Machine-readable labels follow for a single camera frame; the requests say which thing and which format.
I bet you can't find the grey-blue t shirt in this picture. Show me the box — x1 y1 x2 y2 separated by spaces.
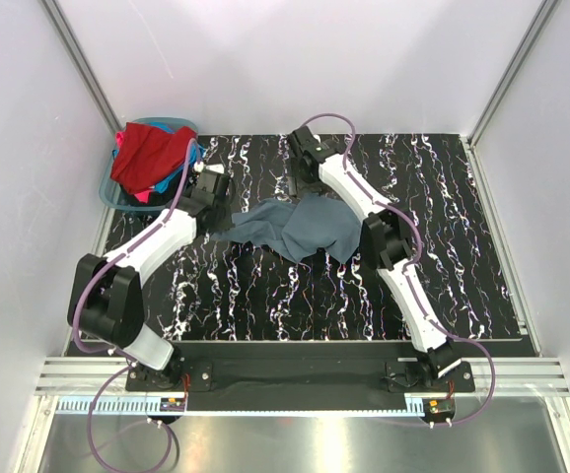
212 194 361 264

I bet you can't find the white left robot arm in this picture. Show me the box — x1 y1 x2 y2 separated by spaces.
67 165 232 390

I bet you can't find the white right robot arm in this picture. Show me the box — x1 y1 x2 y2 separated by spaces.
287 126 461 391

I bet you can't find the black garment in basket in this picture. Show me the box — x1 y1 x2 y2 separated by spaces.
119 185 174 212

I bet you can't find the pink garment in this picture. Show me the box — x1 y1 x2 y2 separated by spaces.
134 189 152 204

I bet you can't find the red t shirt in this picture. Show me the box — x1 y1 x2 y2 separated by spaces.
110 122 197 194

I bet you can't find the teal plastic laundry basket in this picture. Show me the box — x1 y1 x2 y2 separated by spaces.
100 117 198 212

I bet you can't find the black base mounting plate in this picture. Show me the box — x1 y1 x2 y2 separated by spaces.
126 358 475 393

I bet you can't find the white slotted cable duct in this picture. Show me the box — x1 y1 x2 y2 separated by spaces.
56 392 454 418

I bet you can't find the aluminium front rail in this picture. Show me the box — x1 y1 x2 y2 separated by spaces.
36 357 569 397

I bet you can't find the aluminium frame post left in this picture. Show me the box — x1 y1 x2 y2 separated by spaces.
38 0 120 132

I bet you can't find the aluminium frame post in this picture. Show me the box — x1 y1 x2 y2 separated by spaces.
466 0 561 148
38 0 120 132

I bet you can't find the aluminium frame post right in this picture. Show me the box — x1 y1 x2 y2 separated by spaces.
466 0 561 148

